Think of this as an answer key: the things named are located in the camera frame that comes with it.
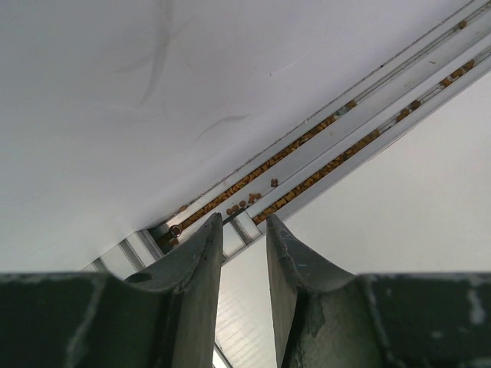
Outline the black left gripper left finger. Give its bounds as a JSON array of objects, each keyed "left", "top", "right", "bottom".
[{"left": 1, "top": 213, "right": 223, "bottom": 367}]

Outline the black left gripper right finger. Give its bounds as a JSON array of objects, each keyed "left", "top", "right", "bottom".
[{"left": 266, "top": 215, "right": 490, "bottom": 367}]

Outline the aluminium enclosure frame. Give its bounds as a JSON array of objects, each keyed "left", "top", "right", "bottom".
[{"left": 86, "top": 1, "right": 490, "bottom": 278}]

